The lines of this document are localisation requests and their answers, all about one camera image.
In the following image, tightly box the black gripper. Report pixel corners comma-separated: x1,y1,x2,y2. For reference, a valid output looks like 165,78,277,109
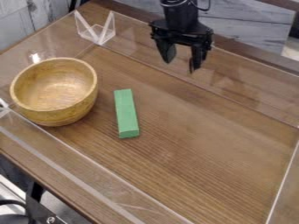
148,19,213,72

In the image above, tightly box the green rectangular block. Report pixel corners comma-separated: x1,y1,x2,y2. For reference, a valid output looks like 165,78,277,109
113,89,139,138

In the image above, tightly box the brown wooden bowl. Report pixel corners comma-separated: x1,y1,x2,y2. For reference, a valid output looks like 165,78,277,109
9,57,98,127

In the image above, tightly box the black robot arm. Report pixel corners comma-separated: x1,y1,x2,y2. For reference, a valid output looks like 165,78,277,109
148,0,213,73

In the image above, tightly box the black table leg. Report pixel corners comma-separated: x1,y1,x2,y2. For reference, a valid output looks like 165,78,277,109
29,182,44,202

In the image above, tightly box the clear acrylic corner bracket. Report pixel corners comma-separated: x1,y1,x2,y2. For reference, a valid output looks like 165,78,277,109
73,10,116,46

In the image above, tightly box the clear acrylic barrier wall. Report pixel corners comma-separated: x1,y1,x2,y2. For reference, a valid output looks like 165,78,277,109
0,15,299,224

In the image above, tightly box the black table clamp mount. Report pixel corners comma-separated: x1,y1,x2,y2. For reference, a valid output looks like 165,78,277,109
25,198,68,224

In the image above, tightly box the black cable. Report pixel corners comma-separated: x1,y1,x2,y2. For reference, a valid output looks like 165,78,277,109
0,199,36,224

